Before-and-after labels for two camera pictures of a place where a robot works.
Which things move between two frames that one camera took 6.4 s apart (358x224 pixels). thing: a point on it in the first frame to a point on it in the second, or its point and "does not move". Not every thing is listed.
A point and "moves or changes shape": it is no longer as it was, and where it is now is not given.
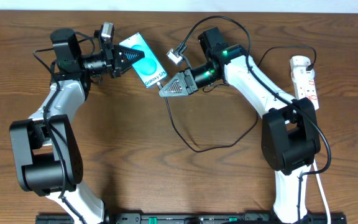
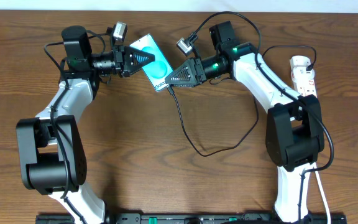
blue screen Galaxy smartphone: (148, 68) moves or changes shape
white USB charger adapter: (300, 74) does not move
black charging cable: (159, 84) moves or changes shape
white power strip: (304, 81) does not move
